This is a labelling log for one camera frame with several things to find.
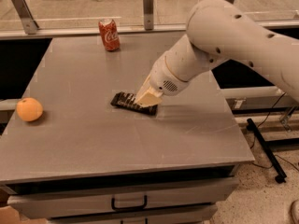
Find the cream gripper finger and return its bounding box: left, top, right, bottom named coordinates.
left=135, top=84, right=163, bottom=107

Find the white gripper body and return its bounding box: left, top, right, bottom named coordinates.
left=149, top=51, right=189, bottom=96

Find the black rxbar chocolate bar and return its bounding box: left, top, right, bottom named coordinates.
left=110, top=91, right=158, bottom=116

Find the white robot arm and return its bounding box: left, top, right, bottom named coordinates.
left=135, top=0, right=299, bottom=107

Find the red coke can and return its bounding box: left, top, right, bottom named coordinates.
left=98, top=19, right=121, bottom=51

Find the grey upper drawer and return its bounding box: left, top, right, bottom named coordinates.
left=8, top=177, right=238, bottom=218

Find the grey drawer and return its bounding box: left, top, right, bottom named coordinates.
left=48, top=204, right=217, bottom=224
left=8, top=177, right=238, bottom=218

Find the orange fruit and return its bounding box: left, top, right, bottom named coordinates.
left=16, top=97, right=43, bottom=122

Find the grey lower drawer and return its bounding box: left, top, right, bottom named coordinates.
left=48, top=204, right=217, bottom=224

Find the black floor stand leg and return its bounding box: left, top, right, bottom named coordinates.
left=247, top=119, right=287, bottom=184

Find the middle metal railing bracket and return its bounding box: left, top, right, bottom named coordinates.
left=143, top=0, right=154, bottom=30

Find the black floor cable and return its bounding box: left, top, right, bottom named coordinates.
left=249, top=91, right=299, bottom=173

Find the black drawer handle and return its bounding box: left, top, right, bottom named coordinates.
left=110, top=195, right=148, bottom=212

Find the left metal railing bracket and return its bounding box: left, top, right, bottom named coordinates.
left=11, top=0, right=39, bottom=35

